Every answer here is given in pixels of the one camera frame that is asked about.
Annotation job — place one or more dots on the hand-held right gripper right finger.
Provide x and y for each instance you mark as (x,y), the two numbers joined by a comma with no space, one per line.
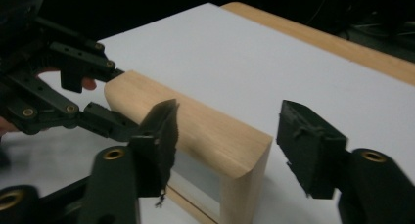
(313,152)

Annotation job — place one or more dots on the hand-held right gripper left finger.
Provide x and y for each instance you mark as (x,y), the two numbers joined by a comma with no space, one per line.
(156,152)

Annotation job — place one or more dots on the wooden photo frame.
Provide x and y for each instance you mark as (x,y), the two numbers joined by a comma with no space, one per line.
(208,132)

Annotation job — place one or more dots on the white board sheet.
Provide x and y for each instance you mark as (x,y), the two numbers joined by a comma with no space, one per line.
(261,70)

